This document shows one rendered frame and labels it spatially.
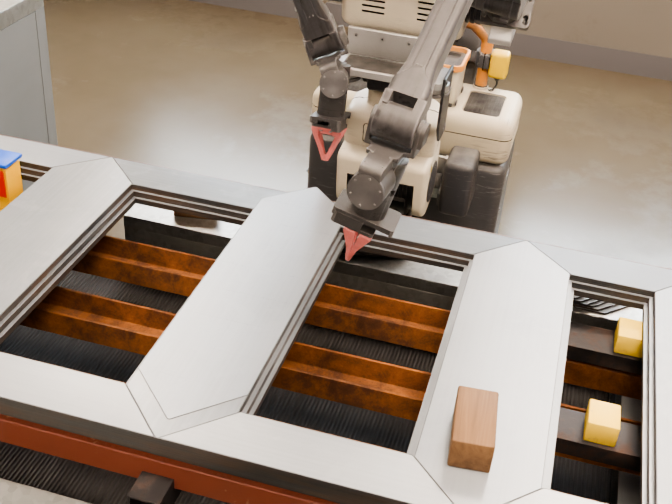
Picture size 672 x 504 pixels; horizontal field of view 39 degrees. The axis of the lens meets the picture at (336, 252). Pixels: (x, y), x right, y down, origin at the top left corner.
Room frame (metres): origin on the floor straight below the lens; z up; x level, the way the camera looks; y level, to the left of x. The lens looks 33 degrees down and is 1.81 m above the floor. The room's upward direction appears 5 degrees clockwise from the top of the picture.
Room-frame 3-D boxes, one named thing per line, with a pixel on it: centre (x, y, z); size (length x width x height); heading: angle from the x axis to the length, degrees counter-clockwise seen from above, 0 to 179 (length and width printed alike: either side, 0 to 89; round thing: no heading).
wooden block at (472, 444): (1.02, -0.22, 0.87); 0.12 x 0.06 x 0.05; 172
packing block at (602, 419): (1.14, -0.45, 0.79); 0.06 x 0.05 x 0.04; 167
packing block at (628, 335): (1.38, -0.54, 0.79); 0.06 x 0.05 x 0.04; 167
